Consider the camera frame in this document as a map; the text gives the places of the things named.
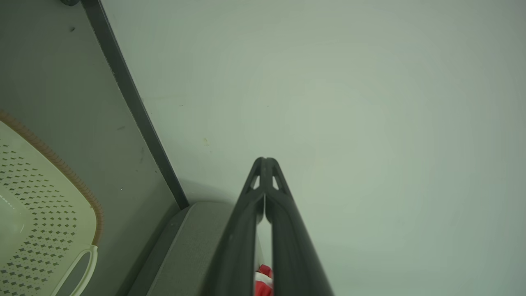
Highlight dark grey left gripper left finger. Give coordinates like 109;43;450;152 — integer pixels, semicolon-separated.
199;157;266;296

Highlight cream perforated laundry basket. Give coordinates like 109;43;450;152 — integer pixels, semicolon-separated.
0;110;104;296

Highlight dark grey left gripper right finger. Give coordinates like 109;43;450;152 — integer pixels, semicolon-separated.
265;157;335;296

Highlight red and white clothes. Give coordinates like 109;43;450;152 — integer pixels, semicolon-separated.
254;264;274;296

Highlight black wall baseboard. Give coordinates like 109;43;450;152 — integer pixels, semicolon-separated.
81;0;190;210

